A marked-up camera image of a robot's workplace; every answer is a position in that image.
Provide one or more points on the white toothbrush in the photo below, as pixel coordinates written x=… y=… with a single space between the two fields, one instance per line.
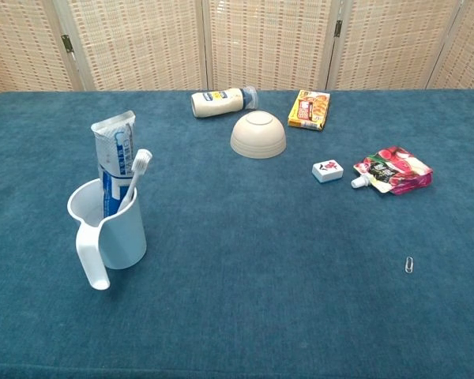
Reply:
x=142 y=160

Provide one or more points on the blue white toothpaste tube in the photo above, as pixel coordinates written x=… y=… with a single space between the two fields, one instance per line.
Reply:
x=112 y=158

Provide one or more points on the beige upturned bowl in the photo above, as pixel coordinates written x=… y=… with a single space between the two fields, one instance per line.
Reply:
x=258 y=136

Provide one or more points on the blue tablecloth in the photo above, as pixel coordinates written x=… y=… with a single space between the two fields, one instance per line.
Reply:
x=241 y=256

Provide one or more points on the cream mayonnaise squeeze bottle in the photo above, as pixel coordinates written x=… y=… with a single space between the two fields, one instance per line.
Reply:
x=217 y=102

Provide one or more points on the white mahjong tile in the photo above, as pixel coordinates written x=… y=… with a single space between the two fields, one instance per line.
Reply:
x=327 y=170

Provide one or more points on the yellow curry box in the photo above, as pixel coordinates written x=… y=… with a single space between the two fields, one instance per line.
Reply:
x=309 y=110

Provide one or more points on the woven bamboo folding screen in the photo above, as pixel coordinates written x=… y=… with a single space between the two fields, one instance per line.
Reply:
x=268 y=43

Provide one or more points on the red juice spout pouch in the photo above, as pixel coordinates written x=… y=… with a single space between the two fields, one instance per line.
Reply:
x=399 y=169

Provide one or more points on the metal paper clip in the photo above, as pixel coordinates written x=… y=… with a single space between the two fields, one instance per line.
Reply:
x=408 y=265

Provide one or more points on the dark metal screen hinge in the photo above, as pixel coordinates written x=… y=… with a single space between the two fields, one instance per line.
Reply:
x=66 y=43
x=337 y=28

